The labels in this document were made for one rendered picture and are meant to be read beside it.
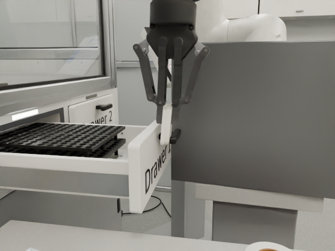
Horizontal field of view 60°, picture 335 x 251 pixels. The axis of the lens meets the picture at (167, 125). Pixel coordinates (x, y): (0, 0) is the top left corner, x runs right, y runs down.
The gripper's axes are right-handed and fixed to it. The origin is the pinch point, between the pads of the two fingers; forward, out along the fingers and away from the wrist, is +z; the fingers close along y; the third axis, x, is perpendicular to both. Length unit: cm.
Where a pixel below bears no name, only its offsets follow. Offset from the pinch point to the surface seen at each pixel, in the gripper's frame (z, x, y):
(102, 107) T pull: 3.7, 31.7, -24.3
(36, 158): 5.1, -9.0, -19.8
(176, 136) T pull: 2.3, 0.5, 1.4
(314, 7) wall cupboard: -73, 319, 115
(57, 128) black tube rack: 4.6, 8.1, -25.7
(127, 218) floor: 96, 122, -43
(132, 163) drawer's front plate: 3.6, -11.3, -3.3
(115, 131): 4.1, 7.6, -12.2
